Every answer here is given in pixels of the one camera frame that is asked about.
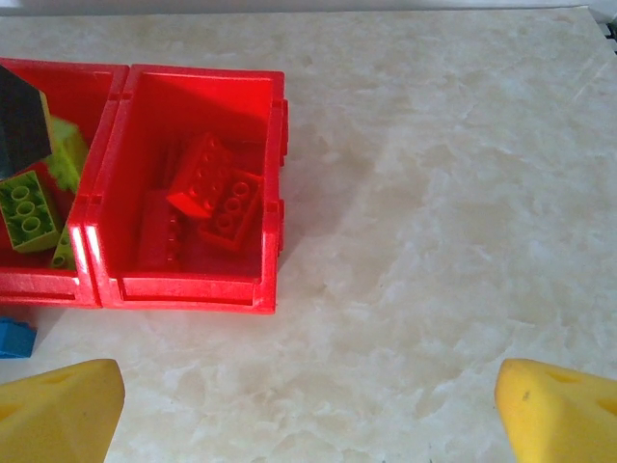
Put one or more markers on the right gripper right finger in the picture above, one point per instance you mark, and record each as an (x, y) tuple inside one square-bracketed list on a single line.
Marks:
[(559, 419)]

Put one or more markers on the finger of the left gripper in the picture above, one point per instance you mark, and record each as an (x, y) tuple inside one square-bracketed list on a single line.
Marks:
[(21, 125)]

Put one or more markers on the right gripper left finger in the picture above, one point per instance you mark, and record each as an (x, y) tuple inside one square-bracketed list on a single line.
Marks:
[(58, 415)]

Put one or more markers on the green lego brick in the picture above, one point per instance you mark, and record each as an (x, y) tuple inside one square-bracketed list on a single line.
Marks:
[(70, 154), (26, 212), (65, 248)]

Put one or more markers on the blue lego brick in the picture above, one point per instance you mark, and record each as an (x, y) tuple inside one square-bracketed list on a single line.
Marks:
[(14, 337)]

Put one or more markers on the red plastic storage bin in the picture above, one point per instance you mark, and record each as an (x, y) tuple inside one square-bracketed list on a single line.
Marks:
[(38, 289), (193, 291)]

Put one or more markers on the red lego brick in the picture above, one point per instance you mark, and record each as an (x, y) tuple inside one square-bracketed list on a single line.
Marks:
[(200, 178), (236, 217)]

